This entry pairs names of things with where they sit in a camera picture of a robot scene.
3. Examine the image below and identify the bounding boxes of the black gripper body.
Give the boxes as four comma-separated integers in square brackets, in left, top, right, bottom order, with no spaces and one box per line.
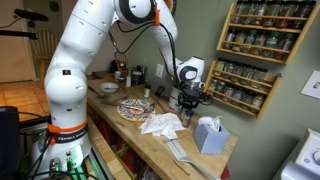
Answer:
[179,89,205,106]

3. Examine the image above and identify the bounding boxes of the clear spice bottle black lid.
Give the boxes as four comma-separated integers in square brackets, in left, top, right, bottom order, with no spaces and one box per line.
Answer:
[179,106,188,122]

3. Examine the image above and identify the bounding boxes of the brown spice bottle black lid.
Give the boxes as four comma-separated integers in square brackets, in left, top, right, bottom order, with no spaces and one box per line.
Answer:
[182,109,195,129]

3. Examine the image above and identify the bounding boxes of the glass spice jar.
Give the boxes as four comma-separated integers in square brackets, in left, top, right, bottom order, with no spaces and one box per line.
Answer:
[214,81,228,99]
[253,0,268,26]
[232,30,247,53]
[240,92,255,109]
[290,0,317,30]
[251,31,268,56]
[244,0,256,25]
[263,0,281,28]
[276,0,298,29]
[231,88,246,106]
[251,68,268,89]
[263,32,281,58]
[223,29,237,50]
[214,58,227,77]
[240,65,257,86]
[222,61,236,79]
[222,84,236,103]
[232,0,247,24]
[275,33,296,61]
[242,29,258,54]
[209,79,220,96]
[249,94,266,113]
[231,63,246,83]

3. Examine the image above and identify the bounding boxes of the small white spice jar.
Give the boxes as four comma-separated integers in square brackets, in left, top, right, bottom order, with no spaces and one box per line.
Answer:
[143,83,152,100]

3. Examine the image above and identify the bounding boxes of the dark canister steel lid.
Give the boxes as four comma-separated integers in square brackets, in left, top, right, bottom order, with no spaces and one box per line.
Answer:
[131,70,145,87]

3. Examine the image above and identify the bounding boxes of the small black timer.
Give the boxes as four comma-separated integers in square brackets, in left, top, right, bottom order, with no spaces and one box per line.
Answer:
[154,85,166,98]

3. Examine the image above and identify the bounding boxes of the crumpled white cloth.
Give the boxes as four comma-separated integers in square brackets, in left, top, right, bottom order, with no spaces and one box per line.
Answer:
[139,112,186,140]

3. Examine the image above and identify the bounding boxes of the blue tissue box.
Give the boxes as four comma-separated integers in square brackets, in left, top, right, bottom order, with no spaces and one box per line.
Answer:
[193,115,231,155]

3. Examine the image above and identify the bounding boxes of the clear plastic spatula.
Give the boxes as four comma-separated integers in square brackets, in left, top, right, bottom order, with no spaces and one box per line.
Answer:
[166,138,222,180]

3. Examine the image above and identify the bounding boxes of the colourful patterned round plate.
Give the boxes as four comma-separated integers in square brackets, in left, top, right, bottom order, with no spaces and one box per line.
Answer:
[116,98,157,123]

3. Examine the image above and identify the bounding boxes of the tall clear salt grinder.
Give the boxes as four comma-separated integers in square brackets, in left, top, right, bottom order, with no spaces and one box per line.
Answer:
[125,68,133,88]

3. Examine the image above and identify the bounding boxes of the white ceramic bowl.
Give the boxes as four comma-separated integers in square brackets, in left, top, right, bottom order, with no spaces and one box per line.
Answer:
[99,82,120,95]

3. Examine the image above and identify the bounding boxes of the wooden chair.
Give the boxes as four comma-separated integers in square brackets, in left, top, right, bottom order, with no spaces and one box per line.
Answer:
[30,28,62,89]
[113,50,129,66]

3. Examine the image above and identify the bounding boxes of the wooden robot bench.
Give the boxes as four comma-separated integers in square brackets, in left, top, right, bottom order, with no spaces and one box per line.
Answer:
[87,116,134,180]

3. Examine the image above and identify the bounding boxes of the white electric stove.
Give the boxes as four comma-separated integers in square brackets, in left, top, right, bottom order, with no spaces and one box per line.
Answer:
[273,128,320,180]

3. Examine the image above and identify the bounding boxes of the black computer box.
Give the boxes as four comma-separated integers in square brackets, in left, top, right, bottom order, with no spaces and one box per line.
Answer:
[0,106,21,180]

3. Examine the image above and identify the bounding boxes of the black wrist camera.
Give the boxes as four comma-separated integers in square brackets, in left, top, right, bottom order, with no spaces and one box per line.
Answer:
[182,80,205,92]

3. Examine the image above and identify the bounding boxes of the wooden wall spice rack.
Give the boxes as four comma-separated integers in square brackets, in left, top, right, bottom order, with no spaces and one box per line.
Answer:
[216,2,320,65]
[202,59,283,121]

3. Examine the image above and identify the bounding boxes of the white wall outlet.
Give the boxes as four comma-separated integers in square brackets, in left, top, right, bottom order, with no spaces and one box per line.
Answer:
[155,63,165,79]

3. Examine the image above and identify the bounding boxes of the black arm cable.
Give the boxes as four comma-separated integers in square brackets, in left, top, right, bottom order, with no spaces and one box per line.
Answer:
[108,0,215,108]

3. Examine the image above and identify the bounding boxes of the round orange wall clock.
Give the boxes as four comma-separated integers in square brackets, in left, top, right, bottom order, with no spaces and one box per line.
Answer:
[163,0,178,17]

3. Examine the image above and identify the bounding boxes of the aluminium base frame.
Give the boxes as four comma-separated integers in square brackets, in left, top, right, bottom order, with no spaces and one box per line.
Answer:
[83,143,116,180]

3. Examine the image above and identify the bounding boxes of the white light switch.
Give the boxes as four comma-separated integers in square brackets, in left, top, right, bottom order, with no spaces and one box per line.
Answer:
[300,69,320,100]

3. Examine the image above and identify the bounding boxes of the black base cables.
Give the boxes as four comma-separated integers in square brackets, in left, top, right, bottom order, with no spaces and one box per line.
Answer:
[18,111,101,180]

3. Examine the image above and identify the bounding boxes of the dark round wall object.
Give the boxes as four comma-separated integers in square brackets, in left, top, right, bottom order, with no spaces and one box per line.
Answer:
[48,0,61,13]

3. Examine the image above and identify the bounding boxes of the black camera on stand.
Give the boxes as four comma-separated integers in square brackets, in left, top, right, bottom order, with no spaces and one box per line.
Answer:
[0,8,50,40]

